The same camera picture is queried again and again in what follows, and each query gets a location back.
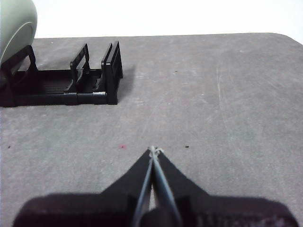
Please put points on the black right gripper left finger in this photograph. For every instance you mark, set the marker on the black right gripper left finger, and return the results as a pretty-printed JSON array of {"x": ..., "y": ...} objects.
[{"x": 94, "y": 210}]

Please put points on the black plastic plate rack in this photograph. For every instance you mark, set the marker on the black plastic plate rack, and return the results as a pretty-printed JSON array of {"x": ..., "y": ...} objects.
[{"x": 71, "y": 98}]

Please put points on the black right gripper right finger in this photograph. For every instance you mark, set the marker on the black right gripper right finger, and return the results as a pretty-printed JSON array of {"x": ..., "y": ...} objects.
[{"x": 225, "y": 212}]

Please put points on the pale green round plate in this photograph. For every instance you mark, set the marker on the pale green round plate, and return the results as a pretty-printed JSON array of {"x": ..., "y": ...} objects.
[{"x": 16, "y": 23}]

